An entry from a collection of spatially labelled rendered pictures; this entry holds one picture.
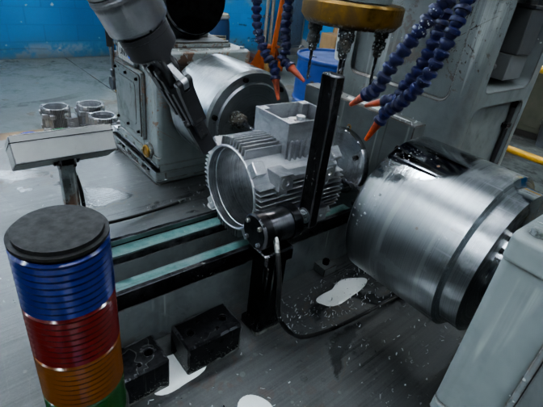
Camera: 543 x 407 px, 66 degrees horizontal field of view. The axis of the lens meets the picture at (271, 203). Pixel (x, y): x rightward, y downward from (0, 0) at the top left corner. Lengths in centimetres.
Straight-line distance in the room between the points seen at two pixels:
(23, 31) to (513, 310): 607
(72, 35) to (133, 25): 579
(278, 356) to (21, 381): 39
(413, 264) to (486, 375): 16
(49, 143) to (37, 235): 54
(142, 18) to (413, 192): 43
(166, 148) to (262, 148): 51
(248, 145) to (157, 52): 20
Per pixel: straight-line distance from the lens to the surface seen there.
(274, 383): 72
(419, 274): 60
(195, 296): 75
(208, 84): 98
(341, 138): 93
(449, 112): 93
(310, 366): 75
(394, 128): 85
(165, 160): 119
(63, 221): 30
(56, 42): 636
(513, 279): 53
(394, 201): 61
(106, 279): 30
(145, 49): 64
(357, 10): 74
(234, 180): 85
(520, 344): 57
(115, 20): 62
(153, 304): 71
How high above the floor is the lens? 138
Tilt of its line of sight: 30 degrees down
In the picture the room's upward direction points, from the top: 7 degrees clockwise
